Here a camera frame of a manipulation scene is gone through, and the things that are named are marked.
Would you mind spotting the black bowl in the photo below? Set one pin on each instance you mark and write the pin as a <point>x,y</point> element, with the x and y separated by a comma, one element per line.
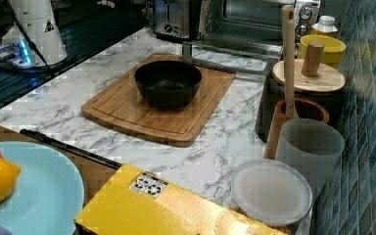
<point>168,84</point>

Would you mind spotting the brown wooden utensil holder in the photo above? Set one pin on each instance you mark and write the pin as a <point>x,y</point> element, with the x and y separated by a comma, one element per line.
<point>305,109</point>

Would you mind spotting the black canister with wooden lid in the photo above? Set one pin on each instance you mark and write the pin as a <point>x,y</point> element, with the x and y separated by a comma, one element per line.
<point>327,80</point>

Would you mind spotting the white-capped spice bottle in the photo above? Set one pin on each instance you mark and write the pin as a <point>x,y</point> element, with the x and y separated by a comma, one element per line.
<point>325,26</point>

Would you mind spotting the yellow mug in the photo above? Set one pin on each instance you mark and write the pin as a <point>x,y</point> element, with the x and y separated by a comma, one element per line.
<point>333,52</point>

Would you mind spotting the silver toaster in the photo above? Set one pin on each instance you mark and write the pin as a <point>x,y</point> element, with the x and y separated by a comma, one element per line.
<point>177,18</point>

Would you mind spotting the cereal jar with clear lid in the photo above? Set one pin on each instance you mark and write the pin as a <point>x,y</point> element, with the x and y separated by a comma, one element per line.
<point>272,193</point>

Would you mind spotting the bamboo cutting board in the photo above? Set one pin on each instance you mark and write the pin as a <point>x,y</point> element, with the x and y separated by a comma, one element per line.
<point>121,107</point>

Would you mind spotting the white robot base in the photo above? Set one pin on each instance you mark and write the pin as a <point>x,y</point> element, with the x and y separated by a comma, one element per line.
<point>34,43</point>

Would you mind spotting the frosted plastic cup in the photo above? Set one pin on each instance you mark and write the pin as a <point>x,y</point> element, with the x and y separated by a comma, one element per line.
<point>312,148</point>

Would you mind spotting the light blue plate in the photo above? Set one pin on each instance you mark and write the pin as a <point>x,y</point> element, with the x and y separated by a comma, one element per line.
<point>49,192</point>

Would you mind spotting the yellow cereal box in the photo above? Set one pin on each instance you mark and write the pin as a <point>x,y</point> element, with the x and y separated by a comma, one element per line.
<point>136,202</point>

